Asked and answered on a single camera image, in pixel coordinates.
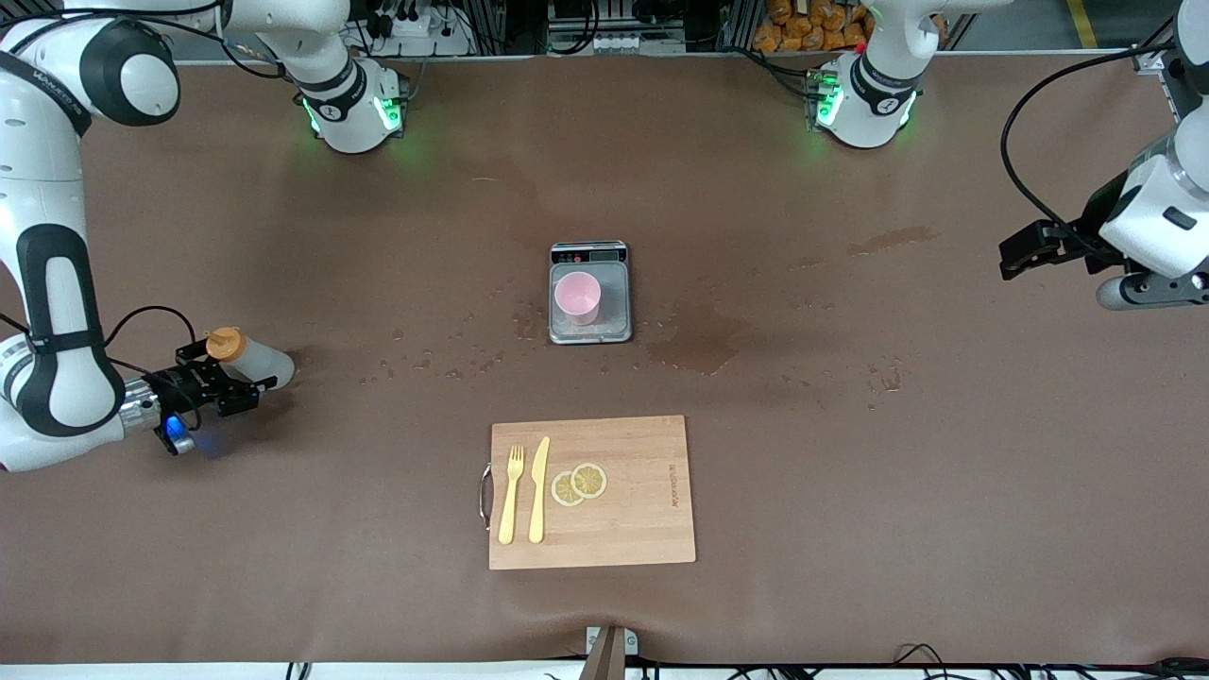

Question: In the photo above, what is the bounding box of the clear orange-capped sauce bottle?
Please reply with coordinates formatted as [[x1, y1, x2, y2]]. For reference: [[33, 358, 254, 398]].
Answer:
[[205, 327, 296, 390]]

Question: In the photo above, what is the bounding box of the pink plastic cup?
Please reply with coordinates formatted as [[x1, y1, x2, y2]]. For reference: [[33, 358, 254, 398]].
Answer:
[[554, 271, 603, 327]]

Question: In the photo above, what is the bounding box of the brown table cover sheet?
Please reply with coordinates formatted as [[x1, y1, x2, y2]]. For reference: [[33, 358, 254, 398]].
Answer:
[[0, 52, 1209, 667]]

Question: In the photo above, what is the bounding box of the yellow plastic fork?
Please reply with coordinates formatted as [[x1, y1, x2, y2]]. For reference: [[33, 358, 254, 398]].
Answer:
[[498, 445, 525, 546]]

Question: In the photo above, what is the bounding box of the yellow plastic knife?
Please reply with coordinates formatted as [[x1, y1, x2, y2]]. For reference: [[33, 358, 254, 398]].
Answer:
[[528, 435, 551, 545]]

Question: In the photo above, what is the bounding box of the orange toy food pile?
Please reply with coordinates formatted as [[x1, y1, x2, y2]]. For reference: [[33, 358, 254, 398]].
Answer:
[[753, 0, 875, 54]]

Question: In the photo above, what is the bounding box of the white power strip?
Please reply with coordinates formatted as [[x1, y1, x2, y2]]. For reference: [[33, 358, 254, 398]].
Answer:
[[364, 0, 473, 58]]

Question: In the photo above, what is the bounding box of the grey digital kitchen scale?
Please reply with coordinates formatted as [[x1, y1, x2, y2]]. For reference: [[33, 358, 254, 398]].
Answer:
[[549, 241, 633, 345]]

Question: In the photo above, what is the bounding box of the wooden cutting board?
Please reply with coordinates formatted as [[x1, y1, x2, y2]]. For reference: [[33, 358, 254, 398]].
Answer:
[[479, 415, 697, 571]]

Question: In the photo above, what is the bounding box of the white connector box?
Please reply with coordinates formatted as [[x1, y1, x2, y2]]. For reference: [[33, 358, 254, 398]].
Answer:
[[548, 0, 688, 55]]

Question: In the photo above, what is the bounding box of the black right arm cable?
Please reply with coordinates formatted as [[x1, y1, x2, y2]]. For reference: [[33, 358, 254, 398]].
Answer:
[[0, 304, 204, 426]]

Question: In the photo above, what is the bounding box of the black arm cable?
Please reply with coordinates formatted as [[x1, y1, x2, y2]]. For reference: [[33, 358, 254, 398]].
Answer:
[[999, 42, 1182, 256], [0, 304, 204, 426]]

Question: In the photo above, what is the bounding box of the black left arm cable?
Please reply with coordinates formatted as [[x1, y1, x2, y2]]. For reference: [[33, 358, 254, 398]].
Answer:
[[999, 42, 1182, 256]]

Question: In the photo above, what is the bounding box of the aluminium frame profile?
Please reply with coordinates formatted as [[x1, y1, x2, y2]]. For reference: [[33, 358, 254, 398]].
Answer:
[[1131, 0, 1209, 75]]

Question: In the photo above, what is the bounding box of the black floor cable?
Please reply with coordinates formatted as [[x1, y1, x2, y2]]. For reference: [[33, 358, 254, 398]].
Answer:
[[652, 642, 1209, 680]]

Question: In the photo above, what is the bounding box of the brown post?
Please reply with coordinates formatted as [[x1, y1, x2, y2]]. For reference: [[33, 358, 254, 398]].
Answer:
[[578, 628, 626, 680]]

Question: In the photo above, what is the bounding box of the grey metal table bracket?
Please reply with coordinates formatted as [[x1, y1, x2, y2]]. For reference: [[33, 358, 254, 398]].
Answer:
[[585, 626, 639, 657]]

